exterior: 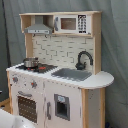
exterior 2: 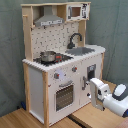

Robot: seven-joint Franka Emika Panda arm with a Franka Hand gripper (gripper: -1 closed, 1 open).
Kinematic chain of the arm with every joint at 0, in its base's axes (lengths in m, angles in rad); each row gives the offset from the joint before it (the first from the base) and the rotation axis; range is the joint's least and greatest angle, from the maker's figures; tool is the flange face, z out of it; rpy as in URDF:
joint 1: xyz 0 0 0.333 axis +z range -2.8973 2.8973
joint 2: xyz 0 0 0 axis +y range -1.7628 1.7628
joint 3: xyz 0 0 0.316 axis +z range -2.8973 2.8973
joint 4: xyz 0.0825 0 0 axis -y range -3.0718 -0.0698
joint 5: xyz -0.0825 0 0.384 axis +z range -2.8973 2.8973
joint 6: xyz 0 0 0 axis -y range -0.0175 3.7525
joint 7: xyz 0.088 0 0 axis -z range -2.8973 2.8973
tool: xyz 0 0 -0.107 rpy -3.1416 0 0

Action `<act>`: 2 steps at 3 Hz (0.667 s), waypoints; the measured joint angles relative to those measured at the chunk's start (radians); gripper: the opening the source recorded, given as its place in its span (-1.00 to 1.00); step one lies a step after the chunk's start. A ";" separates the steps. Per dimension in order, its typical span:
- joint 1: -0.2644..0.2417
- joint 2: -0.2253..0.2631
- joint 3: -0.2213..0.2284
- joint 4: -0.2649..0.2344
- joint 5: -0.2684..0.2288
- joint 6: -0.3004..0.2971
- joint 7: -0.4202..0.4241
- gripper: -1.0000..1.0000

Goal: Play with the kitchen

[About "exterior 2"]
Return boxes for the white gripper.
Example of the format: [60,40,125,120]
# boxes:
[90,78,111,111]

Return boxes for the small metal pot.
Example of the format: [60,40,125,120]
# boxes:
[40,51,56,62]

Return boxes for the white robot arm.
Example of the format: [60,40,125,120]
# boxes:
[89,78,128,118]

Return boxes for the wooden toy kitchen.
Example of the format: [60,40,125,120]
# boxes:
[22,2,105,128]

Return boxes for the grey ice dispenser panel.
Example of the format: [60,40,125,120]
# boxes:
[87,65,96,80]

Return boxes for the red grey right knob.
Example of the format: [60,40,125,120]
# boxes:
[71,65,78,73]

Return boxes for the red grey knob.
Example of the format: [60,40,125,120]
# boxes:
[54,73,60,79]
[71,65,78,73]

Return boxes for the white oven door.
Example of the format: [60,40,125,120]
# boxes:
[55,80,74,112]

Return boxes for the grey toy sink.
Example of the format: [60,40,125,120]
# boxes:
[66,47,94,56]

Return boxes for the red grey left knob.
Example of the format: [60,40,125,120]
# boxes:
[54,73,60,79]

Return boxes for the black stovetop red burners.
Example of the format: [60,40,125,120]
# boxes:
[34,53,71,66]

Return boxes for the black toy faucet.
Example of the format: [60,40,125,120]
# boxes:
[67,33,82,49]

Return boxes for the white toy microwave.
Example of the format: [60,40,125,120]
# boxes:
[67,3,89,21]

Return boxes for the grey range hood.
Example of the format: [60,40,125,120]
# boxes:
[35,5,64,27]

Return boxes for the grey cabinet door handle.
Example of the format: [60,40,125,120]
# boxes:
[82,76,87,90]

